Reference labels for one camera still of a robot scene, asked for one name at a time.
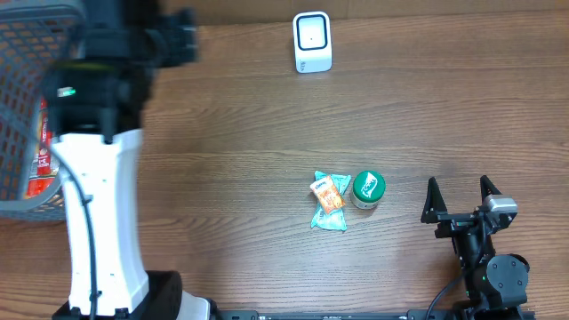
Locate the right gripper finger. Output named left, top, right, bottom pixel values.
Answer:
left=480, top=175, right=501, bottom=200
left=421, top=177, right=447, bottom=223

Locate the green lid jar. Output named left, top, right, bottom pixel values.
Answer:
left=350, top=171, right=386, bottom=210

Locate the teal snack packet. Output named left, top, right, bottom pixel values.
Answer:
left=311, top=173, right=351, bottom=231

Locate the orange tissue pack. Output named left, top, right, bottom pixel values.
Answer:
left=310, top=175, right=346, bottom=214

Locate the red spaghetti pasta package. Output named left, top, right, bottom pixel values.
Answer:
left=24, top=98, right=59, bottom=198

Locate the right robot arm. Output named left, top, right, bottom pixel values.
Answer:
left=419, top=175, right=534, bottom=319

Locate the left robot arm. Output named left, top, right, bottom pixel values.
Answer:
left=42, top=0, right=214, bottom=320

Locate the white barcode scanner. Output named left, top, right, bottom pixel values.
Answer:
left=292, top=11, right=333, bottom=74

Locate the grey plastic mesh basket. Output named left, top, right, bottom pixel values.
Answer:
left=1, top=0, right=85, bottom=221

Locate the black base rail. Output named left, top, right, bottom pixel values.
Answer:
left=212, top=308, right=459, bottom=320

